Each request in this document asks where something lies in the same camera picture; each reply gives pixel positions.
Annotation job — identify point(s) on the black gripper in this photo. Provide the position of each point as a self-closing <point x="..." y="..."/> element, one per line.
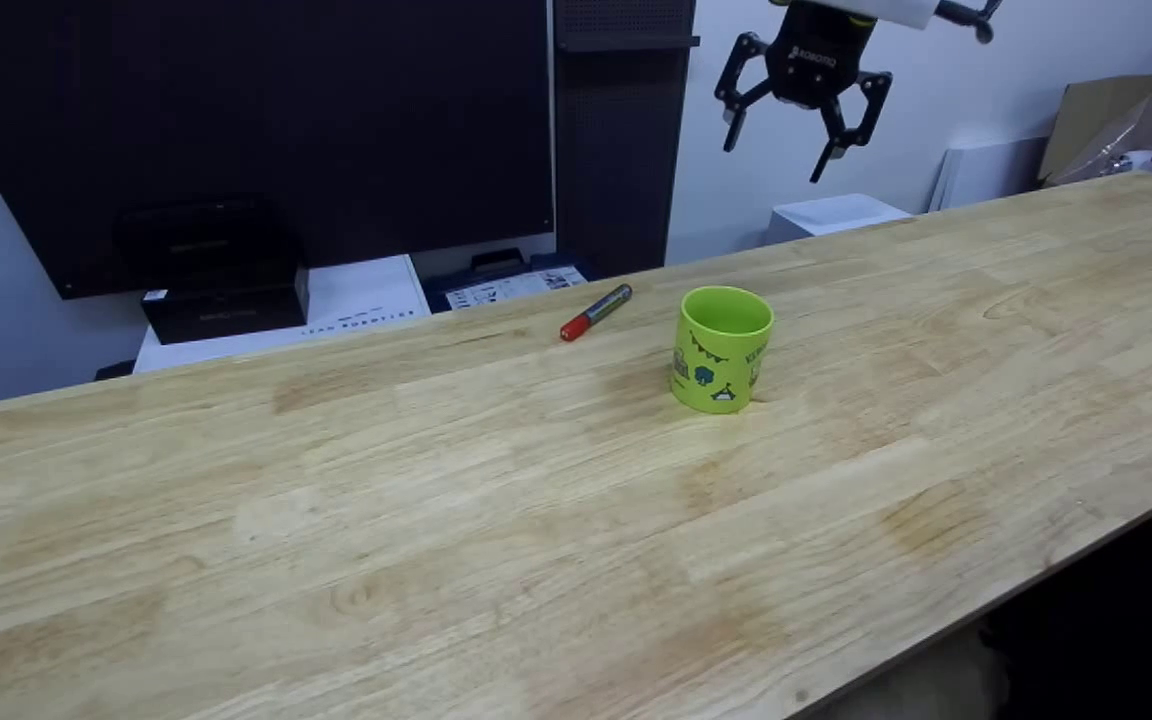
<point x="817" y="57"/>

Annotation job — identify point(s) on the red and grey marker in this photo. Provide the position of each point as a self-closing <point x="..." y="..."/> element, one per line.
<point x="595" y="312"/>

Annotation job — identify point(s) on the green plastic mug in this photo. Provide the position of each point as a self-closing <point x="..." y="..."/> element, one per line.
<point x="721" y="337"/>

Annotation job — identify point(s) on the white leaning panel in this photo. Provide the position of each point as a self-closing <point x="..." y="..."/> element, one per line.
<point x="984" y="171"/>

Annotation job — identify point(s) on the brown cardboard box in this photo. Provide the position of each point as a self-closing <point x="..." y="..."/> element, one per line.
<point x="1100" y="130"/>

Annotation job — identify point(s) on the white paper booklet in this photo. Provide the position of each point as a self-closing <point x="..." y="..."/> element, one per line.
<point x="518" y="287"/>

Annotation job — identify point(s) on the large black board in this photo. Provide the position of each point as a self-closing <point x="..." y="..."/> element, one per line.
<point x="364" y="125"/>

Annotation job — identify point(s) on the white box with print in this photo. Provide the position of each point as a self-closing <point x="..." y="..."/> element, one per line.
<point x="343" y="302"/>

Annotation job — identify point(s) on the black printer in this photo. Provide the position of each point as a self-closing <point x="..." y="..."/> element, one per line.
<point x="213" y="269"/>

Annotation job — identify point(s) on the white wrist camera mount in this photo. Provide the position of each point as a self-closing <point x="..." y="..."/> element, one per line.
<point x="917" y="15"/>

